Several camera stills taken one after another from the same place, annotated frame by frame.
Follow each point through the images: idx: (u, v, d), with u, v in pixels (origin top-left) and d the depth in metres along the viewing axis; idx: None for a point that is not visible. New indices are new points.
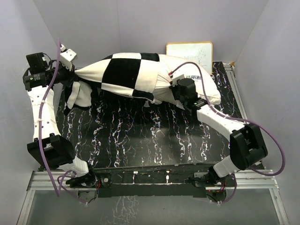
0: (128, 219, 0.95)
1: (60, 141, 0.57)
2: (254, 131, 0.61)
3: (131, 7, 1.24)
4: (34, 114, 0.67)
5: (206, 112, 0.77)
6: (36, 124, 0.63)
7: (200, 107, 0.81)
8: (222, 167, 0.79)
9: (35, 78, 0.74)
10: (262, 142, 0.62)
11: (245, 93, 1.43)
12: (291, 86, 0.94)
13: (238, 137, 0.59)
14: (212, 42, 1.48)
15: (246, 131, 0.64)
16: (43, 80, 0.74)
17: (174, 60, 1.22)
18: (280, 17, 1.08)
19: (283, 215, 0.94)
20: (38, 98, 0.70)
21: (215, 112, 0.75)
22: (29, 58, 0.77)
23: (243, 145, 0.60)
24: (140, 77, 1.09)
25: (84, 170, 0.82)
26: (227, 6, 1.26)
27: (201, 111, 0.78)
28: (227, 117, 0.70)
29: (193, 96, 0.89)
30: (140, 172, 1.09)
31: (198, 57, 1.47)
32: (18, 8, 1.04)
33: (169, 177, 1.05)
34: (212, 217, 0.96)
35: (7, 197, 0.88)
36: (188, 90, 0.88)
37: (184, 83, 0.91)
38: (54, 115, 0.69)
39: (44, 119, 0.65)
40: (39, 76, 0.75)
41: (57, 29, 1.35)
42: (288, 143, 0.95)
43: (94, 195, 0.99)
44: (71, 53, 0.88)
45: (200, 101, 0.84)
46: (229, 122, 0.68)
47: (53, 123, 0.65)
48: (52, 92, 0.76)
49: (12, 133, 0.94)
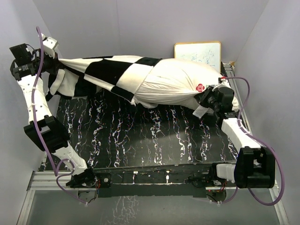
0: (128, 219, 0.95)
1: (54, 121, 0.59)
2: (267, 159, 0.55)
3: (130, 7, 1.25)
4: (26, 100, 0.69)
5: (230, 123, 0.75)
6: (30, 108, 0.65)
7: (228, 117, 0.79)
8: (224, 169, 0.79)
9: (24, 69, 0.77)
10: (272, 171, 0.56)
11: (245, 92, 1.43)
12: (292, 85, 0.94)
13: (248, 154, 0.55)
14: (220, 42, 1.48)
15: (260, 154, 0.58)
16: (32, 70, 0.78)
17: (177, 63, 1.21)
18: (280, 17, 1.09)
19: (283, 215, 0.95)
20: (29, 86, 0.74)
21: (239, 126, 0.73)
22: (14, 51, 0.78)
23: (249, 163, 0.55)
24: (124, 77, 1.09)
25: (82, 165, 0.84)
26: (227, 6, 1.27)
27: (226, 121, 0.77)
28: (248, 134, 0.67)
29: (228, 107, 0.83)
30: (140, 172, 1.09)
31: (207, 57, 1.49)
32: (18, 9, 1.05)
33: (169, 177, 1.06)
34: (213, 217, 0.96)
35: (7, 197, 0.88)
36: (225, 99, 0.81)
37: (224, 91, 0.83)
38: (46, 100, 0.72)
39: (37, 104, 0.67)
40: (27, 66, 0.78)
41: (57, 29, 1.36)
42: (288, 142, 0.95)
43: (94, 195, 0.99)
44: (52, 41, 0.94)
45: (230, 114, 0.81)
46: (248, 139, 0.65)
47: (46, 108, 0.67)
48: (41, 80, 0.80)
49: (12, 133, 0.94)
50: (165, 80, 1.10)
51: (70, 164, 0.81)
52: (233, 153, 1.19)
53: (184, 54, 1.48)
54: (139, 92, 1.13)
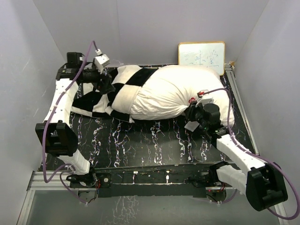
0: (128, 219, 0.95)
1: (63, 129, 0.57)
2: (275, 174, 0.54)
3: (131, 7, 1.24)
4: (53, 99, 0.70)
5: (226, 142, 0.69)
6: (51, 109, 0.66)
7: (221, 137, 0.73)
8: (227, 176, 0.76)
9: (66, 71, 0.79)
10: (283, 185, 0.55)
11: (245, 91, 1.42)
12: (292, 86, 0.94)
13: (257, 176, 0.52)
14: (224, 42, 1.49)
15: (267, 171, 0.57)
16: (72, 74, 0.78)
17: (169, 74, 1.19)
18: (281, 17, 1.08)
19: (283, 215, 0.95)
20: (62, 88, 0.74)
21: (236, 144, 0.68)
22: (68, 55, 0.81)
23: (261, 184, 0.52)
24: (116, 99, 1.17)
25: (84, 169, 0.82)
26: (227, 6, 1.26)
27: (221, 140, 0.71)
28: (248, 153, 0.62)
29: (216, 123, 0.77)
30: (140, 172, 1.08)
31: (211, 57, 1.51)
32: (18, 8, 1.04)
33: (169, 177, 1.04)
34: (212, 217, 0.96)
35: (7, 197, 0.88)
36: (213, 117, 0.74)
37: (209, 108, 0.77)
38: (70, 105, 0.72)
39: (60, 107, 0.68)
40: (71, 70, 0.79)
41: (57, 29, 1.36)
42: (288, 143, 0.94)
43: (94, 195, 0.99)
44: (105, 58, 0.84)
45: (221, 130, 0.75)
46: (250, 158, 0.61)
47: (65, 113, 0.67)
48: (75, 86, 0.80)
49: (11, 134, 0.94)
50: (153, 99, 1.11)
51: (71, 166, 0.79)
52: None
53: (187, 54, 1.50)
54: (134, 112, 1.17)
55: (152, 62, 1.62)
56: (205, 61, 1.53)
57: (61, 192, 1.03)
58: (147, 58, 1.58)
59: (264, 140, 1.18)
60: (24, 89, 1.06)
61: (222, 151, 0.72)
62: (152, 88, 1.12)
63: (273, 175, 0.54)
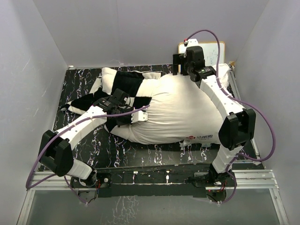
0: (128, 219, 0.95)
1: (63, 147, 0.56)
2: (249, 117, 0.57)
3: (131, 7, 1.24)
4: (78, 118, 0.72)
5: (210, 85, 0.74)
6: (70, 125, 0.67)
7: (206, 78, 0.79)
8: (219, 160, 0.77)
9: (104, 104, 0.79)
10: (252, 129, 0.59)
11: (245, 91, 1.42)
12: (292, 86, 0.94)
13: (233, 120, 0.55)
14: (224, 42, 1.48)
15: (242, 115, 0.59)
16: (108, 108, 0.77)
17: (164, 105, 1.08)
18: (281, 17, 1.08)
19: (283, 215, 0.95)
20: (92, 113, 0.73)
21: (220, 87, 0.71)
22: (117, 92, 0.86)
23: (236, 127, 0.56)
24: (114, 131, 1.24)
25: (82, 176, 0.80)
26: (227, 6, 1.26)
27: (206, 82, 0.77)
28: (230, 97, 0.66)
29: (199, 62, 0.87)
30: (140, 172, 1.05)
31: (211, 57, 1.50)
32: (18, 8, 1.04)
33: (169, 177, 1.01)
34: (212, 217, 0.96)
35: (7, 197, 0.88)
36: (195, 54, 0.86)
37: (193, 48, 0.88)
38: (86, 131, 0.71)
39: (77, 127, 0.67)
40: (108, 104, 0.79)
41: (57, 29, 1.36)
42: (289, 142, 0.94)
43: (94, 195, 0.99)
44: (145, 117, 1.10)
45: (207, 69, 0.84)
46: (230, 102, 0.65)
47: (77, 135, 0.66)
48: (104, 119, 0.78)
49: (12, 134, 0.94)
50: (152, 141, 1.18)
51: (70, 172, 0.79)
52: None
53: None
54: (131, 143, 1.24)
55: (151, 62, 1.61)
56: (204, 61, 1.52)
57: (61, 192, 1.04)
58: (147, 58, 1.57)
59: (264, 140, 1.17)
60: (24, 89, 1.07)
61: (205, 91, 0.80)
62: (146, 127, 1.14)
63: (248, 118, 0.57)
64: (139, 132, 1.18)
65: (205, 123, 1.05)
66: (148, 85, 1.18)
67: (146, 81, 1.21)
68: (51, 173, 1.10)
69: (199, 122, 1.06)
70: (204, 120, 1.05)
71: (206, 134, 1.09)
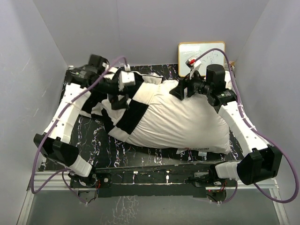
0: (128, 219, 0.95)
1: (60, 147, 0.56)
2: (274, 156, 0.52)
3: (131, 7, 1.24)
4: (57, 110, 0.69)
5: (231, 112, 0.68)
6: (54, 120, 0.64)
7: (227, 103, 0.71)
8: (224, 169, 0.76)
9: (80, 76, 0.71)
10: (276, 167, 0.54)
11: (245, 92, 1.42)
12: (292, 86, 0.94)
13: (256, 160, 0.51)
14: (224, 42, 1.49)
15: (266, 152, 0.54)
16: (83, 82, 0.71)
17: (161, 120, 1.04)
18: (281, 18, 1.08)
19: (283, 215, 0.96)
20: (70, 96, 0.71)
21: (242, 117, 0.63)
22: (92, 58, 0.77)
23: (258, 166, 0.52)
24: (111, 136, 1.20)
25: (84, 173, 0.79)
26: (227, 6, 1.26)
27: (225, 108, 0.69)
28: (253, 130, 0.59)
29: (221, 85, 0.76)
30: (140, 172, 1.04)
31: (211, 57, 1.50)
32: (18, 9, 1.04)
33: (169, 177, 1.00)
34: (212, 217, 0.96)
35: (7, 196, 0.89)
36: (217, 77, 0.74)
37: (213, 68, 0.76)
38: (73, 118, 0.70)
39: (62, 120, 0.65)
40: (83, 74, 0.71)
41: (57, 29, 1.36)
42: (288, 143, 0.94)
43: (94, 195, 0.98)
44: (129, 78, 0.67)
45: (228, 93, 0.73)
46: (253, 137, 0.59)
47: (66, 127, 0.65)
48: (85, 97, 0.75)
49: (12, 134, 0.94)
50: (146, 146, 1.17)
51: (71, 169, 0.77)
52: (233, 153, 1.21)
53: (187, 54, 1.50)
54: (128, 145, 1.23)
55: (151, 62, 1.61)
56: (205, 61, 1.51)
57: (61, 192, 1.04)
58: (147, 58, 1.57)
59: None
60: (24, 89, 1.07)
61: (222, 117, 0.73)
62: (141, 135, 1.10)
63: (273, 156, 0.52)
64: (134, 137, 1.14)
65: (201, 138, 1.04)
66: (147, 88, 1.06)
67: (146, 85, 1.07)
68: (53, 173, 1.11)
69: (195, 136, 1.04)
70: (201, 135, 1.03)
71: (203, 146, 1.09)
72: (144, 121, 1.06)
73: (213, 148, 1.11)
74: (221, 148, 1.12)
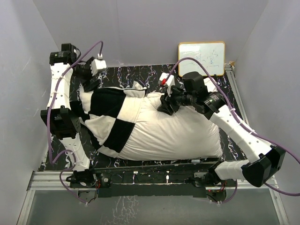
0: (128, 219, 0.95)
1: (67, 113, 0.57)
2: (280, 155, 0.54)
3: (131, 7, 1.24)
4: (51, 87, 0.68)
5: (226, 119, 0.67)
6: (52, 95, 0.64)
7: (219, 110, 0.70)
8: (224, 170, 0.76)
9: (59, 55, 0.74)
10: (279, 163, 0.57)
11: (245, 92, 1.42)
12: (292, 86, 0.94)
13: (267, 166, 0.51)
14: (224, 43, 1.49)
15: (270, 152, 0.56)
16: (65, 58, 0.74)
17: (152, 138, 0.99)
18: (280, 18, 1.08)
19: (283, 215, 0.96)
20: (58, 72, 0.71)
21: (238, 123, 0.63)
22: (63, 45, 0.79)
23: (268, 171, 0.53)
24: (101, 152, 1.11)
25: (84, 164, 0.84)
26: (227, 6, 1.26)
27: (219, 116, 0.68)
28: (253, 134, 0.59)
29: (202, 89, 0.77)
30: (140, 172, 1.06)
31: (211, 57, 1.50)
32: (18, 8, 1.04)
33: (169, 177, 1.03)
34: (212, 217, 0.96)
35: (7, 196, 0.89)
36: (196, 82, 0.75)
37: (190, 75, 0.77)
38: (69, 90, 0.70)
39: (59, 93, 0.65)
40: (63, 53, 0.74)
41: (57, 29, 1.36)
42: (288, 143, 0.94)
43: (94, 195, 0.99)
44: (103, 63, 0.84)
45: (214, 97, 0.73)
46: (255, 141, 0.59)
47: (66, 98, 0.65)
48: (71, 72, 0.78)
49: (12, 134, 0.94)
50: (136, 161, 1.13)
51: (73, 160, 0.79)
52: (233, 153, 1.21)
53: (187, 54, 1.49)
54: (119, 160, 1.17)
55: (151, 62, 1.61)
56: (205, 61, 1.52)
57: (60, 191, 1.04)
58: (147, 58, 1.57)
59: None
60: (24, 89, 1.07)
61: (216, 123, 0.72)
62: (131, 153, 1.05)
63: (278, 155, 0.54)
64: (124, 154, 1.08)
65: (192, 150, 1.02)
66: (131, 104, 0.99)
67: (129, 100, 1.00)
68: (52, 173, 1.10)
69: (186, 148, 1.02)
70: (191, 148, 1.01)
71: (195, 156, 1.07)
72: (132, 140, 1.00)
73: (206, 155, 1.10)
74: (214, 155, 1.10)
